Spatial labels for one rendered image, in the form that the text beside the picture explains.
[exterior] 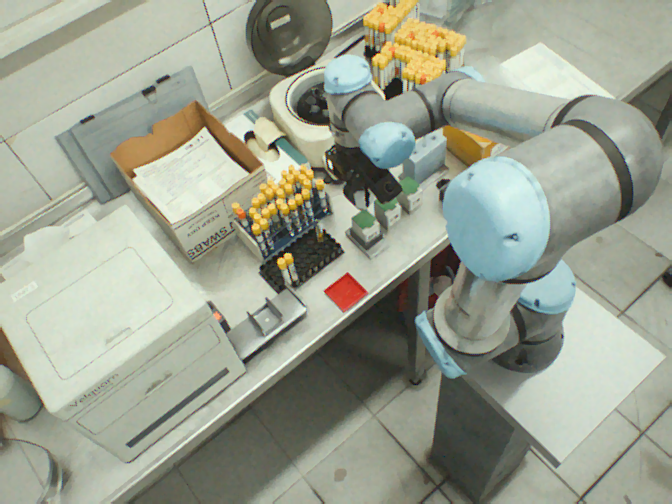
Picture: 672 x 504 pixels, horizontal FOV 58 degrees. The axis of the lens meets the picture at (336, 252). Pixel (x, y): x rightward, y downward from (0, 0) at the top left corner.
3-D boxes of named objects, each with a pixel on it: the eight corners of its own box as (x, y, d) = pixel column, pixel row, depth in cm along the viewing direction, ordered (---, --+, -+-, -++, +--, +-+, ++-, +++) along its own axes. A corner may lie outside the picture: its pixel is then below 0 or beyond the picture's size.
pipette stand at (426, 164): (419, 194, 142) (419, 166, 133) (397, 178, 145) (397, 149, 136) (449, 170, 144) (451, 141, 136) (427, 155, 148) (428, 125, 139)
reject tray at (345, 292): (344, 313, 127) (343, 311, 126) (323, 292, 130) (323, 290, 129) (368, 293, 129) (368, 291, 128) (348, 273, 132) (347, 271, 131)
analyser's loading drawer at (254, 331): (228, 374, 120) (221, 364, 115) (210, 351, 123) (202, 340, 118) (309, 312, 125) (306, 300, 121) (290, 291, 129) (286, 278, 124)
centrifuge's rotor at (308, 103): (317, 148, 145) (314, 126, 139) (287, 110, 153) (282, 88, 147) (372, 120, 148) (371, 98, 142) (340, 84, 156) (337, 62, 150)
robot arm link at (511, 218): (517, 351, 105) (653, 185, 55) (442, 392, 102) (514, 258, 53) (478, 293, 109) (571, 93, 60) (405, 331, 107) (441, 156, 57)
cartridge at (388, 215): (388, 231, 137) (387, 213, 131) (374, 218, 139) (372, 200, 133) (401, 221, 138) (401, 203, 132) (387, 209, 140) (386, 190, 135)
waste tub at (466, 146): (478, 177, 143) (483, 147, 134) (440, 144, 149) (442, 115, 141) (520, 148, 146) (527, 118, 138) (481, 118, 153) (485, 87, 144)
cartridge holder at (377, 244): (370, 260, 133) (369, 251, 130) (345, 234, 137) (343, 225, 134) (389, 246, 135) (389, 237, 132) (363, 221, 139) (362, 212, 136)
